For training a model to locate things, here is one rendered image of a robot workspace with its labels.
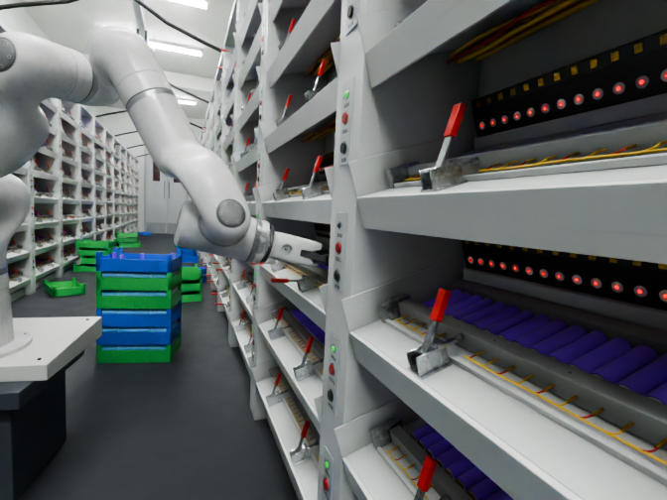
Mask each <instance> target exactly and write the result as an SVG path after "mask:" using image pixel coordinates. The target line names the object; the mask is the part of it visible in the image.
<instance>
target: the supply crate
mask: <svg viewBox="0 0 667 500"><path fill-rule="evenodd" d="M113 252H116V253H117V259H113V258H112V254H109V255H105V256H102V252H96V258H95V264H96V271H106V272H150V273H172V272H174V271H176V270H177V269H179V268H180V267H182V250H177V255H175V259H173V254H167V255H166V254H144V259H140V254H133V253H119V248H113ZM121 254H123V255H124V259H120V255H121Z"/></svg>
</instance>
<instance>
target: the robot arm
mask: <svg viewBox="0 0 667 500"><path fill-rule="evenodd" d="M87 53H88V55H86V54H83V53H80V52H78V51H75V50H73V49H70V48H67V47H65V46H62V45H59V44H57V43H54V42H51V41H49V40H46V39H43V38H40V37H37V36H34V35H31V34H27V33H23V32H17V31H10V32H4V33H1V34H0V358H2V357H5V356H8V355H11V354H14V353H16V352H18V351H20V350H22V349H24V348H26V347H27V346H29V345H30V344H31V343H32V341H33V337H32V334H31V333H30V332H28V331H25V330H18V329H14V327H13V318H12V307H11V297H10V286H9V276H8V266H7V247H8V244H9V242H10V240H11V238H12V237H13V235H14V234H15V232H16V231H17V230H18V228H19V227H20V226H21V224H22V223H23V222H24V220H25V219H26V217H27V215H28V213H29V211H30V208H31V196H30V193H29V190H28V188H27V186H26V185H25V184H24V183H23V182H22V181H21V180H20V179H19V178H17V177H15V176H13V175H11V174H12V173H13V172H15V171H17V170H18V169H20V168H21V167H23V166H24V165H25V164H26V163H27V162H29V161H30V160H31V159H32V157H33V156H34V155H35V154H36V153H37V152H38V151H39V150H40V148H41V147H42V146H43V145H44V143H45V142H46V140H47V139H48V137H49V134H50V124H49V121H48V118H47V117H46V115H45V113H44V112H43V110H42V109H41V108H40V106H39V104H40V103H41V102H42V101H43V100H46V99H49V98H56V99H60V100H64V101H68V102H72V103H77V104H81V105H86V106H107V105H111V104H114V103H116V102H117V101H118V100H119V99H121V101H122V103H123V105H124V107H125V109H126V111H127V113H128V114H129V116H130V118H131V120H132V122H133V124H134V126H135V128H136V130H137V131H138V133H139V135H140V137H141V139H142V141H143V143H144V144H145V146H146V148H147V150H148V152H149V154H150V156H151V157H152V159H153V161H154V163H155V164H156V166H157V167H158V169H159V170H160V171H161V172H162V173H163V174H164V175H165V176H167V177H170V178H173V179H178V180H179V182H180V183H181V184H182V185H183V187H184V188H185V190H186V191H187V193H188V194H189V196H190V197H191V199H192V201H190V200H186V201H185V202H184V204H183V206H182V208H181V211H180V214H179V218H178V222H177V226H176V230H175V235H174V243H175V245H176V246H179V247H184V248H188V249H193V250H197V251H201V252H205V253H210V254H214V255H219V256H223V257H228V258H232V259H237V260H242V261H246V262H250V263H255V264H259V263H260V262H261V263H265V262H266V261H267V259H268V258H272V259H276V260H280V261H285V262H290V263H295V264H300V265H306V266H312V267H317V266H318V264H321V265H325V266H328V265H329V258H330V251H328V250H326V251H323V250H321V249H322V247H323V244H322V243H320V242H316V241H313V240H309V239H305V238H301V237H298V236H294V235H290V234H286V233H281V232H276V231H275V228H274V226H273V225H270V224H269V222H268V221H264V220H261V219H257V218H253V217H251V216H250V211H249V207H248V205H247V202H246V200H245V198H244V196H243V193H242V191H241V189H240V187H239V185H238V184H237V182H236V180H235V178H234V176H233V174H232V173H231V171H230V169H229V168H228V166H227V165H226V163H225V162H224V161H223V160H222V158H221V157H220V156H218V155H217V154H216V153H214V152H213V151H211V150H209V149H207V148H205V147H203V146H202V145H201V144H200V142H199V140H198V138H197V136H196V134H195V132H194V130H193V128H192V126H191V124H190V122H189V120H188V118H187V116H186V114H185V112H184V110H183V108H182V106H181V104H180V102H179V100H178V98H177V96H176V94H175V93H174V91H173V89H172V88H171V86H170V84H169V82H168V80H167V78H166V76H165V74H164V72H163V70H162V68H161V66H160V65H159V63H158V61H157V59H156V57H155V55H154V53H153V52H152V50H151V48H150V47H149V46H148V44H147V43H146V42H145V41H144V39H143V38H142V37H141V36H139V35H138V34H137V33H135V32H134V31H132V30H130V29H128V28H125V27H120V26H109V27H103V28H100V29H97V30H95V31H94V32H93V33H91V35H90V36H89V37H88V40H87Z"/></svg>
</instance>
